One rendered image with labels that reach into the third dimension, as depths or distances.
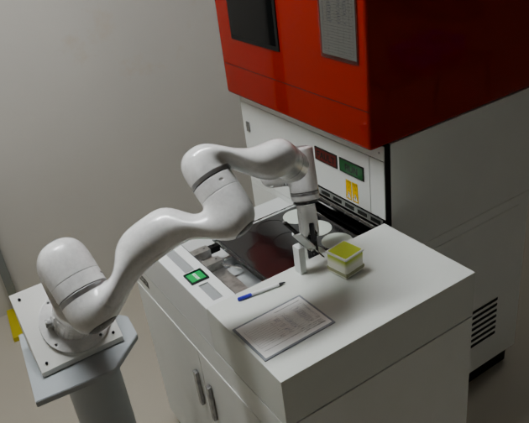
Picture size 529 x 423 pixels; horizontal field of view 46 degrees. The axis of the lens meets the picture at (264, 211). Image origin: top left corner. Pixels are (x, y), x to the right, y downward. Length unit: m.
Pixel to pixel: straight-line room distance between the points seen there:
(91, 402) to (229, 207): 0.83
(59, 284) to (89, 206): 2.04
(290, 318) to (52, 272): 0.58
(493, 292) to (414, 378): 0.88
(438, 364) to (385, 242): 0.37
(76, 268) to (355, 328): 0.67
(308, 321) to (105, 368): 0.59
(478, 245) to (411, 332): 0.77
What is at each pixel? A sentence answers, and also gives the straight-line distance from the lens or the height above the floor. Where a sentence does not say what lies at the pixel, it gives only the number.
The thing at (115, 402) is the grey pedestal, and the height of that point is 0.63.
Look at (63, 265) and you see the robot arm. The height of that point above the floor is 1.24.
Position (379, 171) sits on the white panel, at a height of 1.13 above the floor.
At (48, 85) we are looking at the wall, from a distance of 3.25.
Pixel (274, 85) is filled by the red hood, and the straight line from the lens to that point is 2.12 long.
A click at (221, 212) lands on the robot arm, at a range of 1.37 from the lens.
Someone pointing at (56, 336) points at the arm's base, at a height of 0.90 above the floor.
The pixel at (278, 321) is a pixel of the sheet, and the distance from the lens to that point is 1.59.
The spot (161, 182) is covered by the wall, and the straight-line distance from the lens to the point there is 3.55.
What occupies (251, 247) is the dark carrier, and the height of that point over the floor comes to 0.90.
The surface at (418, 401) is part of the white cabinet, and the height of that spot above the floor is 0.63.
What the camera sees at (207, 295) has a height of 0.96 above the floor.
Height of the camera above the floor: 1.97
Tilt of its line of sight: 29 degrees down
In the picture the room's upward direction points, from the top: 8 degrees counter-clockwise
